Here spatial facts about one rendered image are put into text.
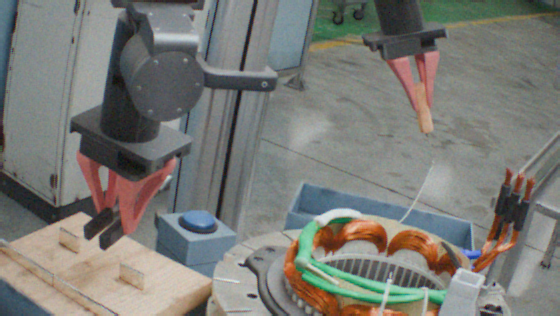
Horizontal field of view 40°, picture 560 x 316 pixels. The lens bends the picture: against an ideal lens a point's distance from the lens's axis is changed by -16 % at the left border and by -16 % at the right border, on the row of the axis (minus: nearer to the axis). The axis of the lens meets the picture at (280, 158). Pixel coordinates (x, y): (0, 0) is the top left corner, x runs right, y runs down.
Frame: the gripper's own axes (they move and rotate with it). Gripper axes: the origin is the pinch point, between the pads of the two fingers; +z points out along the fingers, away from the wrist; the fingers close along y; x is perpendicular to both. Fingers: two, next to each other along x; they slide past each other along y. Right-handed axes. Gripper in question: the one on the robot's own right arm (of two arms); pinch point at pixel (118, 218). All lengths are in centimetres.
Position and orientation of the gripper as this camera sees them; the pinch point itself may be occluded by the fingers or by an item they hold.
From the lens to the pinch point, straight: 79.8
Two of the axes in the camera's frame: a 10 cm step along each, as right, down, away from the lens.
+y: 8.6, 3.7, -3.6
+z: -2.0, 8.8, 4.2
